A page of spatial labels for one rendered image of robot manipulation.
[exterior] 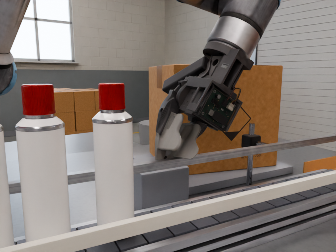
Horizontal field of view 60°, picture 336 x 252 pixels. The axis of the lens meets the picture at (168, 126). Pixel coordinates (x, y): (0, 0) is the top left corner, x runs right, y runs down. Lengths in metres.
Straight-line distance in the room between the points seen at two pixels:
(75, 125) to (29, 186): 3.53
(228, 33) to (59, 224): 0.35
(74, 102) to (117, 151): 3.47
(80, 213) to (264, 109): 0.51
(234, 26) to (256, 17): 0.04
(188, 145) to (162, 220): 0.13
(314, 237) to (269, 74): 0.41
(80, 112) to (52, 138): 3.52
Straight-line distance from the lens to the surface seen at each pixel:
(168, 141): 0.45
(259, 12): 0.49
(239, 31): 0.47
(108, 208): 0.40
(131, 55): 6.74
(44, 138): 0.34
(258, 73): 0.78
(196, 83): 0.44
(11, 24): 0.81
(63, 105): 3.78
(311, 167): 0.87
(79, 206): 0.64
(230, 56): 0.45
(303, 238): 0.56
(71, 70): 6.17
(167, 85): 0.54
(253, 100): 0.78
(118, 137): 0.37
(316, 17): 4.81
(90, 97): 3.89
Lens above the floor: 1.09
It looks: 10 degrees down
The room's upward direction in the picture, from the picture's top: straight up
